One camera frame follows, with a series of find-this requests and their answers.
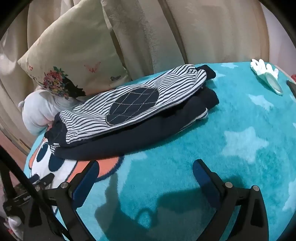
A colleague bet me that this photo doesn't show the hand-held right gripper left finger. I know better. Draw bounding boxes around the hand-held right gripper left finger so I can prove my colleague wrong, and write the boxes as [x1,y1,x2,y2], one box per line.
[23,160,100,241]

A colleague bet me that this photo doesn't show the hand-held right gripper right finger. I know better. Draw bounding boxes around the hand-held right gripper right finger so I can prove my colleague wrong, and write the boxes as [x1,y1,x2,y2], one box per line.
[192,159,270,241]

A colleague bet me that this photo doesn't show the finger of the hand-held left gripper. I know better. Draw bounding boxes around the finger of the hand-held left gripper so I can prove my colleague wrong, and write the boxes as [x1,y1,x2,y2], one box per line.
[30,174,55,186]

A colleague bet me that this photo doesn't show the striped pants with navy patch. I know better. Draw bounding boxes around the striped pants with navy patch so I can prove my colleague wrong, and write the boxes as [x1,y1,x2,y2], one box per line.
[45,64,216,154]

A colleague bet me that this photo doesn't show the turquoise printed star blanket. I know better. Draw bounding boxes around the turquoise printed star blanket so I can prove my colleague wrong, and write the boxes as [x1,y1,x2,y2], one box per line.
[23,61,296,241]

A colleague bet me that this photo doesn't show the white cloth bundle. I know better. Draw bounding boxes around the white cloth bundle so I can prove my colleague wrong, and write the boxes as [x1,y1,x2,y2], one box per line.
[18,90,77,136]

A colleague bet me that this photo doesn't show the white glove-shaped teal toy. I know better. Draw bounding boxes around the white glove-shaped teal toy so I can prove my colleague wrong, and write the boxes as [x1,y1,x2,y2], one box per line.
[250,59,284,96]

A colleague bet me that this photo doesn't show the cream floral pillow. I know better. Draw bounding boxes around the cream floral pillow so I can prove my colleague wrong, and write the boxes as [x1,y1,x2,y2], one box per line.
[17,2,130,98]

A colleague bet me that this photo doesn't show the beige curtain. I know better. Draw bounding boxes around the beige curtain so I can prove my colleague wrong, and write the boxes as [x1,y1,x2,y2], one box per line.
[0,0,272,149]

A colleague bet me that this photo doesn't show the black cable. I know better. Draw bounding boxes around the black cable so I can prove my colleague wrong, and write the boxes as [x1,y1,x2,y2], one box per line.
[0,146,40,193]

